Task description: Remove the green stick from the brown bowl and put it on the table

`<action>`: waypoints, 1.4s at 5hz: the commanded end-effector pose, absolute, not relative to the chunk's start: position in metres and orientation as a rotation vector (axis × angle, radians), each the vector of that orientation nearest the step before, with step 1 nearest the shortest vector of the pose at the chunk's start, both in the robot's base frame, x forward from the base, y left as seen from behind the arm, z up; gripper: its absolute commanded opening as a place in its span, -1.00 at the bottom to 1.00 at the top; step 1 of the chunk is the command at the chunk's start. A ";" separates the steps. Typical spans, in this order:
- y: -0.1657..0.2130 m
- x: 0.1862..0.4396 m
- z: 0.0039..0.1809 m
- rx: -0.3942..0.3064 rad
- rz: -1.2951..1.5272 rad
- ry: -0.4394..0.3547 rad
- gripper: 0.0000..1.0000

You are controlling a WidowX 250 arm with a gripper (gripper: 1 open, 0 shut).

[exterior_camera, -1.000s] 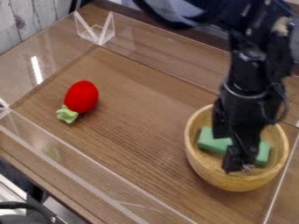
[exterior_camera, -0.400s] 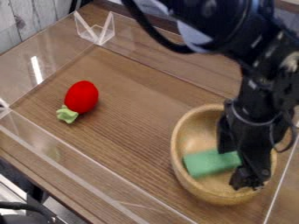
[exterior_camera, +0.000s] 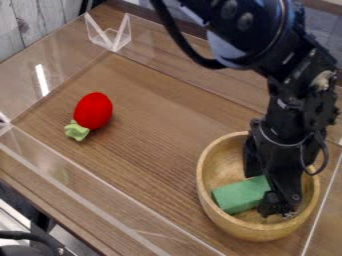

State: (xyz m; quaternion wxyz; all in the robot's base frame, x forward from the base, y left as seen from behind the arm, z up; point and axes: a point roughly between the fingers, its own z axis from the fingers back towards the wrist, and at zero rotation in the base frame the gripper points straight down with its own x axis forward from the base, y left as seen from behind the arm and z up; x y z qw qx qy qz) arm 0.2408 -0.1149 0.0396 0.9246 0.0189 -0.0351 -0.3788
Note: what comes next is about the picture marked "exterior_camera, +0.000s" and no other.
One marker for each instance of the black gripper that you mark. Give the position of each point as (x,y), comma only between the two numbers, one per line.
(282,161)

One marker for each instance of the green rectangular block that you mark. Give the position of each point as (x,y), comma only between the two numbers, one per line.
(241,196)

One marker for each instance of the brown wooden bowl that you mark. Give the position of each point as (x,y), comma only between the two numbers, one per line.
(221,168)

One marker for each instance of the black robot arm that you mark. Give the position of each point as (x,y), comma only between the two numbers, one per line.
(259,35)

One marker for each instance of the red plush strawberry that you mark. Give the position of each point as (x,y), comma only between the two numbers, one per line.
(91,115)

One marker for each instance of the clear acrylic tray wall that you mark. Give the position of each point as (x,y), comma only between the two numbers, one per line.
(115,224)

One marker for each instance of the black metal bracket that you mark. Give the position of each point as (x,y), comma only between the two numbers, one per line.
(47,243)

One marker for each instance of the clear acrylic corner bracket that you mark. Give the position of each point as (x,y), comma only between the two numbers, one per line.
(111,39)

